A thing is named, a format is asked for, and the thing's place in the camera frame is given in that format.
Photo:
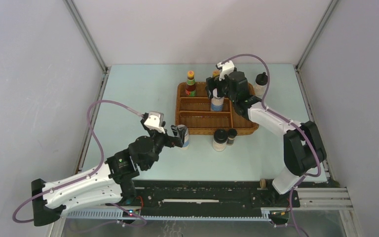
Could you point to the yellow-cap sauce bottle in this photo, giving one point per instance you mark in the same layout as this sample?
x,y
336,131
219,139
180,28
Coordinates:
x,y
215,73
190,84

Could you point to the black-top clear shaker bottle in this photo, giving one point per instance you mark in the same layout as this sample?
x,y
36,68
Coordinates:
x,y
260,85

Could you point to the silver-lid salt jar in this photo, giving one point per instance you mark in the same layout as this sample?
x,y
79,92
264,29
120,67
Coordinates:
x,y
186,142
217,102

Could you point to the black-lid white spice jar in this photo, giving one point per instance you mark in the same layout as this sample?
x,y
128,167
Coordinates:
x,y
220,140

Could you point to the brown wicker divided basket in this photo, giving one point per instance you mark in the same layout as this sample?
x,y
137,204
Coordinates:
x,y
195,114

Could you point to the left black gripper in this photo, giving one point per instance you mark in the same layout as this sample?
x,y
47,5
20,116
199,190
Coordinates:
x,y
170,142

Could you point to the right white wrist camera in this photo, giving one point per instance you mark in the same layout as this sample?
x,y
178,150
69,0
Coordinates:
x,y
225,68

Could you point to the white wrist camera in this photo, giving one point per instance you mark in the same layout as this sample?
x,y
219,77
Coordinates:
x,y
155,122
225,68

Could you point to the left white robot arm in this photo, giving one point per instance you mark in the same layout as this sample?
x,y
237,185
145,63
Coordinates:
x,y
110,183

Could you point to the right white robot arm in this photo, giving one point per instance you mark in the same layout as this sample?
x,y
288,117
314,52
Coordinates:
x,y
303,148

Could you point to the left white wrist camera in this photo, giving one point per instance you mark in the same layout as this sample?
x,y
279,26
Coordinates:
x,y
155,122

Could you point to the small wooden cork knob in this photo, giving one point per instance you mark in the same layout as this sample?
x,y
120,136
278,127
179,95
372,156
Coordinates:
x,y
263,183

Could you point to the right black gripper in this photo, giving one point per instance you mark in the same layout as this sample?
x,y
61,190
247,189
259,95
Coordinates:
x,y
214,82

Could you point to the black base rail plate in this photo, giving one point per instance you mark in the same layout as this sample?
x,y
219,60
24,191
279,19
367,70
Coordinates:
x,y
208,199

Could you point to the small black pepper jar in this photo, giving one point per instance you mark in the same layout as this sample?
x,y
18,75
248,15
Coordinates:
x,y
231,135

